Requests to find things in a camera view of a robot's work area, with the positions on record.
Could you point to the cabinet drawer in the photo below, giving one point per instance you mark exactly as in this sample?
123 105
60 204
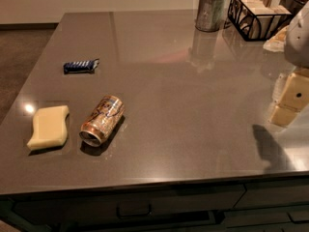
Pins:
117 207
269 203

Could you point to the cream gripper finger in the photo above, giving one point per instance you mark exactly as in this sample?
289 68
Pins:
281 116
295 94

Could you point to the yellow sponge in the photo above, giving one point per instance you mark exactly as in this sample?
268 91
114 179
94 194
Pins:
49 128

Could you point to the right cabinet drawer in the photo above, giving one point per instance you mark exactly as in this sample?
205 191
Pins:
269 203

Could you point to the left cabinet drawer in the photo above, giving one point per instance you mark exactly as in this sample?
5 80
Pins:
117 207

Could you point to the black wire basket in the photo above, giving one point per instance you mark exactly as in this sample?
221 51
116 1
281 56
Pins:
256 20

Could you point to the blue snack bar wrapper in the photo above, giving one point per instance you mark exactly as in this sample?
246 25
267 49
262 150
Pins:
87 66

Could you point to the orange soda can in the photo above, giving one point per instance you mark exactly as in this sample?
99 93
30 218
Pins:
102 121

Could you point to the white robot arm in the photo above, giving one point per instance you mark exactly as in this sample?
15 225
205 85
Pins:
296 50

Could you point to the grey metal flower pot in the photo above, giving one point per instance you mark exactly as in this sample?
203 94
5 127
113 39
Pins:
209 15

